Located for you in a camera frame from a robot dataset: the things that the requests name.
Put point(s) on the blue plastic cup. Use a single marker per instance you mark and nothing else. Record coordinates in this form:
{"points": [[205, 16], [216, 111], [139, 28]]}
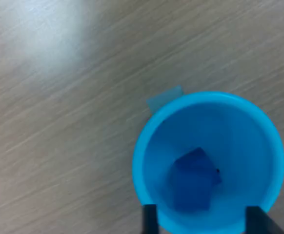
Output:
{"points": [[244, 136]]}

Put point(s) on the small blue cube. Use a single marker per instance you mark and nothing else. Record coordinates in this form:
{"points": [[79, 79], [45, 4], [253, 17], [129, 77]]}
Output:
{"points": [[195, 165], [188, 197]]}

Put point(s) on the grey-blue tape piece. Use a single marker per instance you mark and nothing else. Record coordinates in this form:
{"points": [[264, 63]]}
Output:
{"points": [[164, 98]]}

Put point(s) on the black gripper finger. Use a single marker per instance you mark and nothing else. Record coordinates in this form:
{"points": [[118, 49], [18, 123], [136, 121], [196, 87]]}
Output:
{"points": [[259, 221], [150, 219]]}

